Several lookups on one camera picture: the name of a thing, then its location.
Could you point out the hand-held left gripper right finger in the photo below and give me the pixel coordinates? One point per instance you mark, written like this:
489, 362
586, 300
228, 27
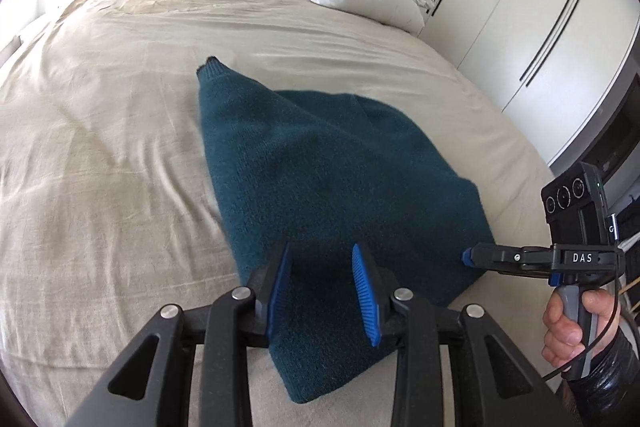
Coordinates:
363, 292

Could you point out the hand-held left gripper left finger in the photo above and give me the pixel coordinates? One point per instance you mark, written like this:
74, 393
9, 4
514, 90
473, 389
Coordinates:
279, 289

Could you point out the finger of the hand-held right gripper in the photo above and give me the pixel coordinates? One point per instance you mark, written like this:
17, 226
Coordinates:
500, 258

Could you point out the dark teal knit sweater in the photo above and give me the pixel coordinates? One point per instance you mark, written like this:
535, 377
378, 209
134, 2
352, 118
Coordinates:
325, 167

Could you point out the person's right forearm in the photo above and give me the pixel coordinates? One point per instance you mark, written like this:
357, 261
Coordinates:
610, 387

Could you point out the person's right hand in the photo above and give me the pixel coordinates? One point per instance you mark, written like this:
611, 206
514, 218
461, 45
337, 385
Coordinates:
557, 337

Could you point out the bed with beige sheet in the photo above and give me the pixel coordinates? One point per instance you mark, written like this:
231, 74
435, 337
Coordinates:
115, 132

